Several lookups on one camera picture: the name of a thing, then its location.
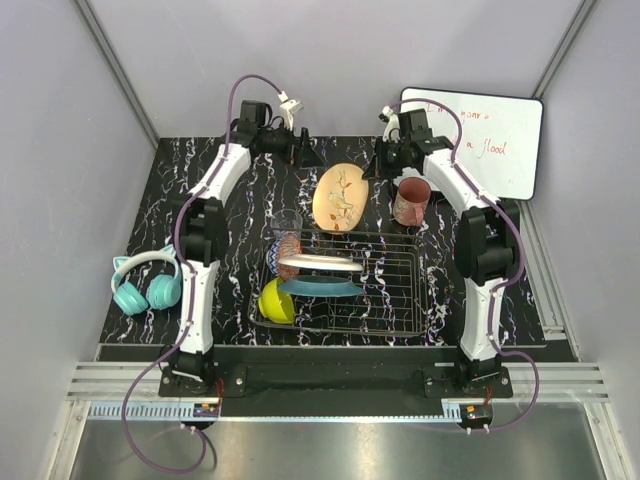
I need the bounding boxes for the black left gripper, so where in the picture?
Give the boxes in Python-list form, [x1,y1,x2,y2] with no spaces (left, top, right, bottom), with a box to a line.
[257,118,323,169]

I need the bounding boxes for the orange bird pattern plate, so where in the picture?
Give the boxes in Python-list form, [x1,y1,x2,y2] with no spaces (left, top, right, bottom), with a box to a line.
[312,163,369,233]

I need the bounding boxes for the white watermelon pattern plate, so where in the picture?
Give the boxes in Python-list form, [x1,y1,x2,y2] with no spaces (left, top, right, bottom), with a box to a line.
[278,254,364,272]

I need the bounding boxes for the teal scalloped plate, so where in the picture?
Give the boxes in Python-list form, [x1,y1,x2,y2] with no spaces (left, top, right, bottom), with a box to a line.
[278,275,364,298]

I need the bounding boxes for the yellow green bowl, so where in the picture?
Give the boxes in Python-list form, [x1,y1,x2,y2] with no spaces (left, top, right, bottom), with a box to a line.
[258,277,296,325]

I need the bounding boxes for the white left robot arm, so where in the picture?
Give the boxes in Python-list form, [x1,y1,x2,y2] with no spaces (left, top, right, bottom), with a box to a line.
[166,98,322,396]

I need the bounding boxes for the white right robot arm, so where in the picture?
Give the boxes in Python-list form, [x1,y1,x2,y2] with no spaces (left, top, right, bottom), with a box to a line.
[363,106,524,397]

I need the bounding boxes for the pink ceramic mug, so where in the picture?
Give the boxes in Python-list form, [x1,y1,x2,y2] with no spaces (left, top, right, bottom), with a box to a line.
[393,177,431,226]

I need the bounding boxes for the clear drinking glass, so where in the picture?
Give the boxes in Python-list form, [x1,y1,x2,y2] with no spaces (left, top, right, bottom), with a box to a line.
[270,209,303,240]

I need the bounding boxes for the blue red patterned bowl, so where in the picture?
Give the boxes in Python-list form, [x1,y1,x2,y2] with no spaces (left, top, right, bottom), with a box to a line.
[266,233,301,281]

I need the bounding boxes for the white dry erase board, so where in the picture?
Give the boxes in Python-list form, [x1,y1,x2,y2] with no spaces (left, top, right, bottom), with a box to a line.
[400,87,544,201]

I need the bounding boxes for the teal cat ear headphones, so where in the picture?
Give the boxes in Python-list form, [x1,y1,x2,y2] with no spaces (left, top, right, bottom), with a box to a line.
[110,244,182,317]

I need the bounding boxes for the right controller board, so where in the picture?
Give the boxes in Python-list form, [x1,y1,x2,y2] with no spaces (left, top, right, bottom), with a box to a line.
[461,404,493,424]

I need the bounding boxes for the controller board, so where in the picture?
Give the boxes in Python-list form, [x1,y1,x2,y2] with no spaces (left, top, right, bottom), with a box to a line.
[461,404,493,424]
[193,402,221,418]

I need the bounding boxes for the left controller board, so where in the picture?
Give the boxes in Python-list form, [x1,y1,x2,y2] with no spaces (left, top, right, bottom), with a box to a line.
[193,402,221,418]

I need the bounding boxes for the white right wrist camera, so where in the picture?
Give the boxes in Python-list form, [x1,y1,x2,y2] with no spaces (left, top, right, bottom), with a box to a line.
[379,106,401,142]

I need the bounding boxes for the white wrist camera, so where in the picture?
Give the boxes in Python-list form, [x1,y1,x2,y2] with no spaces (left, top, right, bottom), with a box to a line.
[278,91,303,131]
[379,106,401,142]

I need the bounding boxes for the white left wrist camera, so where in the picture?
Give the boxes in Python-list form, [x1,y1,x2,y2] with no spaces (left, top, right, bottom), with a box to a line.
[278,91,303,131]

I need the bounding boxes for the black wire dish rack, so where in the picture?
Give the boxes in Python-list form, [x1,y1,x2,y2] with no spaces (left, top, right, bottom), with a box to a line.
[248,229,429,338]

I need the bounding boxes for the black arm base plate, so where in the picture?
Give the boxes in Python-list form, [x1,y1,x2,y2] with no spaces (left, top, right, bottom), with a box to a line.
[160,346,513,399]

